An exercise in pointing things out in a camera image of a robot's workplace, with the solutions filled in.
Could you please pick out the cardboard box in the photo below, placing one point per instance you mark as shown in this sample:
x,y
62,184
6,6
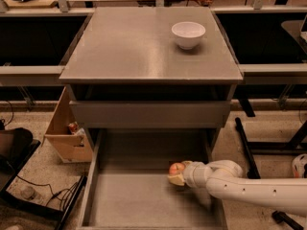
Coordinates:
x,y
65,136

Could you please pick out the clear plastic bottle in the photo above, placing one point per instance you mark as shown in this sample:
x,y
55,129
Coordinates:
x,y
29,193

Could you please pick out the open grey middle drawer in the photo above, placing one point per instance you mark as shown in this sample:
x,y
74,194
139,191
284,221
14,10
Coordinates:
x,y
127,186

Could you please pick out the closed grey top drawer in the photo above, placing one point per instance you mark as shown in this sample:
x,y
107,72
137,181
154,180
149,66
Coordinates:
x,y
129,114

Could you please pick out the red apple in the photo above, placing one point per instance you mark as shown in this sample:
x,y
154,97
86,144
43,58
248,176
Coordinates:
x,y
176,168

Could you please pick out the white ceramic bowl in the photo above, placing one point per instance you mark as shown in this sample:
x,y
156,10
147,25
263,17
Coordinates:
x,y
188,34

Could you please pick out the grey drawer cabinet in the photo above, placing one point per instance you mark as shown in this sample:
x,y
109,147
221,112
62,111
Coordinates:
x,y
130,54

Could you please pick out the white sneaker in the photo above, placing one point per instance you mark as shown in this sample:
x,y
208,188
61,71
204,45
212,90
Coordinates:
x,y
299,166

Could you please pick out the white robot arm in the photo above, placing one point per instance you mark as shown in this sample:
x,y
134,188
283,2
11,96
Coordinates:
x,y
223,179

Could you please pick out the black desk leg bar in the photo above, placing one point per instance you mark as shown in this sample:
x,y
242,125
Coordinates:
x,y
252,171

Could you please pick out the black tool handle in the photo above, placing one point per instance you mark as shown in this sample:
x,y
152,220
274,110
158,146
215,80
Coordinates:
x,y
280,217

